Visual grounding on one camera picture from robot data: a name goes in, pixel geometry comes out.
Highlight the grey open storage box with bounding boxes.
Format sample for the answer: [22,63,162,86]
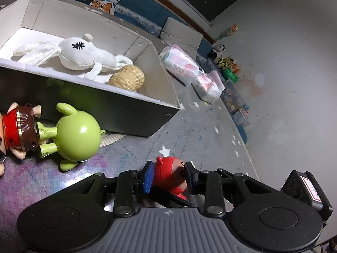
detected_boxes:
[1,0,179,137]

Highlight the yellow orange plush toys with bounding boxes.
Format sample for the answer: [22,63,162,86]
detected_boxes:
[217,57,240,74]

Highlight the grey cushion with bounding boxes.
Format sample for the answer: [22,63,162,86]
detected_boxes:
[159,17,203,59]

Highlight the green toy object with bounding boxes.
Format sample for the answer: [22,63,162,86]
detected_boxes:
[223,68,238,83]

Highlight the green alien figurine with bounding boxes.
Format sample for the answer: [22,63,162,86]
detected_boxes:
[36,103,106,171]

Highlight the flower bouquet on wall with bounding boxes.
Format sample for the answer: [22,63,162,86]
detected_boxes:
[217,23,239,40]

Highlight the small clear container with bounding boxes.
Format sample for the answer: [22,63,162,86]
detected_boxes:
[233,105,251,127]

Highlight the grey star pattern tablecloth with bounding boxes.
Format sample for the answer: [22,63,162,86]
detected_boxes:
[1,80,257,252]

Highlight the red round figurine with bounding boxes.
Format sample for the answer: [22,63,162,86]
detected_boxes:
[152,156,187,200]

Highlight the beige peanut toy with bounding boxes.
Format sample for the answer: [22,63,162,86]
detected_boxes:
[108,65,145,92]

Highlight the white plush rabbit toy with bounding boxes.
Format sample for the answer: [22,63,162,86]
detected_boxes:
[13,33,133,81]

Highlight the black haired doll figurine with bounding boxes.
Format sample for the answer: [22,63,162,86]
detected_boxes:
[1,102,42,174]

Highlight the open pink tissue pack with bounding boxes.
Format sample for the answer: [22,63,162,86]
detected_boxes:
[192,70,225,104]

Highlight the panda plush toy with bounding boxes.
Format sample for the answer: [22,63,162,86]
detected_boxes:
[207,43,226,61]

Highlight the clear plastic storage bin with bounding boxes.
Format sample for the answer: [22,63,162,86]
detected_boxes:
[221,80,250,115]

